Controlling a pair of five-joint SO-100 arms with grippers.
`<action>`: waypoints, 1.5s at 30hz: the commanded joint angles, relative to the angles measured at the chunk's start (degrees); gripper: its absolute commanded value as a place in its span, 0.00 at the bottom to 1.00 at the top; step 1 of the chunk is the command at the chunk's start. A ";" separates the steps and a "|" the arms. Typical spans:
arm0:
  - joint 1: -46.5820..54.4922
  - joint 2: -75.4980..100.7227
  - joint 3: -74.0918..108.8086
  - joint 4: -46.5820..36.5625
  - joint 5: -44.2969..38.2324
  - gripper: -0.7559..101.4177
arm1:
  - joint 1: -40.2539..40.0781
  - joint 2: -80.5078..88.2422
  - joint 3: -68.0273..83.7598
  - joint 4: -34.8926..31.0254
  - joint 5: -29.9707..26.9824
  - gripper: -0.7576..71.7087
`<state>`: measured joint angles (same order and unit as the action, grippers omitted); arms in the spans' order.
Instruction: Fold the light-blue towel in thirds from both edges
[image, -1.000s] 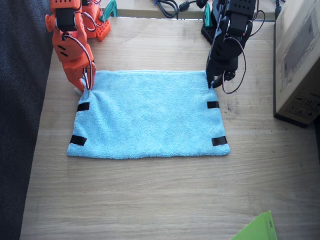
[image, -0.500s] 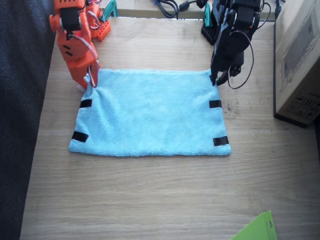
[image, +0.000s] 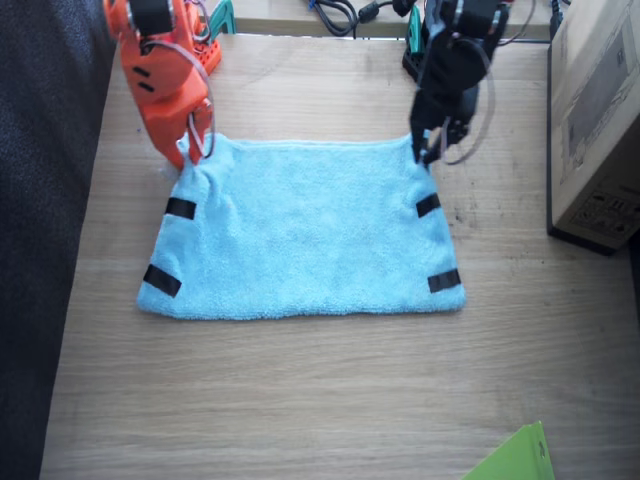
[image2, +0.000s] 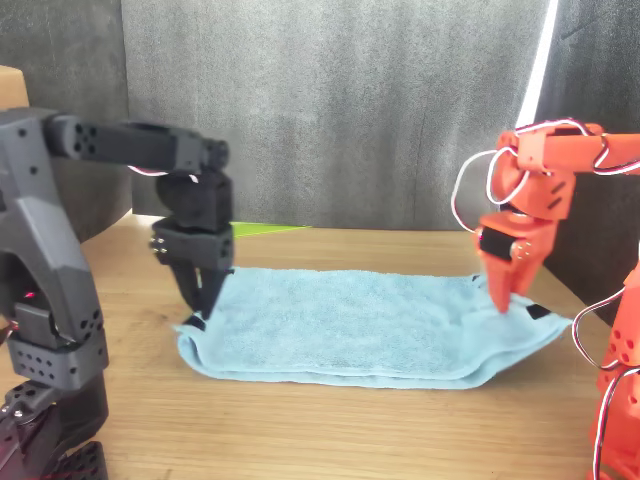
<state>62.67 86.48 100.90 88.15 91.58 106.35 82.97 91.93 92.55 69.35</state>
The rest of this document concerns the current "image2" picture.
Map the brown cardboard box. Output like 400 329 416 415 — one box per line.
0 64 29 112

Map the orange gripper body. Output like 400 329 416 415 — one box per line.
474 209 559 265

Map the dark grey felt panel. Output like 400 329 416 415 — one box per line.
0 0 127 111
542 0 640 324

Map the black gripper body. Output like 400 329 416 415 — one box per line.
149 219 237 270

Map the light blue towel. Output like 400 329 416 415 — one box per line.
172 265 575 392

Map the grey felt backdrop panel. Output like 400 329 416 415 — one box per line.
121 0 549 232

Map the green plastic sheet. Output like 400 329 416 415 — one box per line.
231 221 312 239

